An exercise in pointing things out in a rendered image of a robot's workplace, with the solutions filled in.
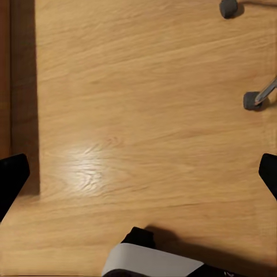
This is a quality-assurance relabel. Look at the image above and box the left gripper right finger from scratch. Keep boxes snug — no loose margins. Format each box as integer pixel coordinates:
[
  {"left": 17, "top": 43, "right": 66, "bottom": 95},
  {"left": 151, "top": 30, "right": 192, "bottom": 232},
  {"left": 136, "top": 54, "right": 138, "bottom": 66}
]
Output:
[{"left": 259, "top": 153, "right": 277, "bottom": 200}]

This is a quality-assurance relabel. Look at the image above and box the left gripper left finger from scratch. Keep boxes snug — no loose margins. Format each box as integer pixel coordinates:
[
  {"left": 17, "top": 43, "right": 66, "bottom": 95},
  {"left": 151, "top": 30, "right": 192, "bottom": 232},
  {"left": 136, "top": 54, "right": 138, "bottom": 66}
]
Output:
[{"left": 0, "top": 154, "right": 30, "bottom": 223}]

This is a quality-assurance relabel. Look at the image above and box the swivel chair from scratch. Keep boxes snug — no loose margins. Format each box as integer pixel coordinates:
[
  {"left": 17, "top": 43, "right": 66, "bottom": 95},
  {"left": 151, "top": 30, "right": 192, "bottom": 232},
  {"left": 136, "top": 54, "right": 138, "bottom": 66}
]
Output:
[{"left": 220, "top": 0, "right": 277, "bottom": 110}]

